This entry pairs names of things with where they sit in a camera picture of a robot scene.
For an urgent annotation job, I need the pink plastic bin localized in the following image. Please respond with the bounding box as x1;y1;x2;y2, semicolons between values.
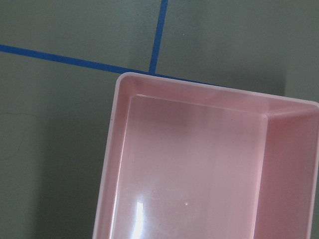
93;73;319;239

